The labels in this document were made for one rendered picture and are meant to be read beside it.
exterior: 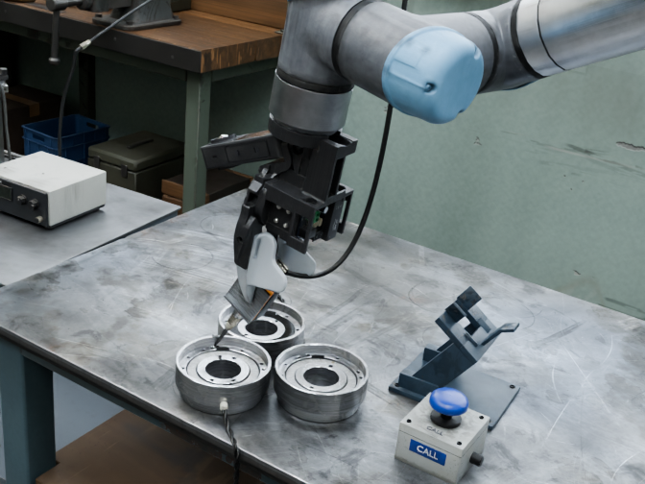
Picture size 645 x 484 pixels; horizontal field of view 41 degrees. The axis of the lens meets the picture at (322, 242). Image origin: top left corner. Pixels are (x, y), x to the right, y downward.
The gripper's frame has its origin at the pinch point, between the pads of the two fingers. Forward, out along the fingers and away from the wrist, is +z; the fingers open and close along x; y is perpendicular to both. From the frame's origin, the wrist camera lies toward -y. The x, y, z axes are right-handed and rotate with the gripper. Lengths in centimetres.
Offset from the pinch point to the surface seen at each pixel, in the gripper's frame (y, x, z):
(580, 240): 0, 163, 52
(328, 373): 9.0, 4.8, 9.4
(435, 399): 22.8, 1.5, 2.5
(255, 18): -115, 149, 23
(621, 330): 32, 45, 9
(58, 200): -65, 30, 28
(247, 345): -0.4, 1.4, 9.3
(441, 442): 25.3, -0.6, 5.1
